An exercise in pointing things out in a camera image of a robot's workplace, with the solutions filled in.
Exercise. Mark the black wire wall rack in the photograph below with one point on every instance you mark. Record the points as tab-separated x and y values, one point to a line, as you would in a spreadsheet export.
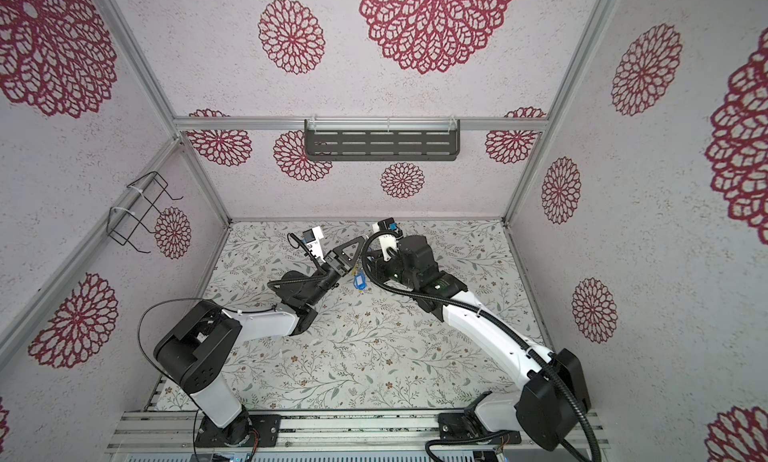
125	220

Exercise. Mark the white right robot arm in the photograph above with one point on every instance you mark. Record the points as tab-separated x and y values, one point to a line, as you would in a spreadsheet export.
551	400

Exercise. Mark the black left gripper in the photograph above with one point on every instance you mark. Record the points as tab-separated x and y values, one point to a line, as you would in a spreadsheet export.
339	262

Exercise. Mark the grey slotted wall shelf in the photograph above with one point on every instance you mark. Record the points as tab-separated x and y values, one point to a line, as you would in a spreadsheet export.
385	141

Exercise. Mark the keyring bunch with blue tags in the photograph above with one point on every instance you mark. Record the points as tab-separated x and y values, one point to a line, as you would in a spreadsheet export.
359	279

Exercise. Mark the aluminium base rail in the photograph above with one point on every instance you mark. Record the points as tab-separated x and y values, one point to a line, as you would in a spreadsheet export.
325	435

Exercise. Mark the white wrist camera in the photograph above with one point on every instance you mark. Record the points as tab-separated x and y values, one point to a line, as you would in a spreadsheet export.
391	235
312	240

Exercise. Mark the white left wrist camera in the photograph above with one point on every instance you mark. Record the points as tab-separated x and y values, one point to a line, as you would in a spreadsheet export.
312	240

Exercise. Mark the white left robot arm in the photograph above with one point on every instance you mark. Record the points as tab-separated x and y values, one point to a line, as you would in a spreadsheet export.
195	350

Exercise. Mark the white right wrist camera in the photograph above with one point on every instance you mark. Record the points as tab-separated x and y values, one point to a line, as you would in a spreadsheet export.
391	235

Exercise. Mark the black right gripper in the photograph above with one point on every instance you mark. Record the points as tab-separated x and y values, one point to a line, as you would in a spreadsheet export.
383	265

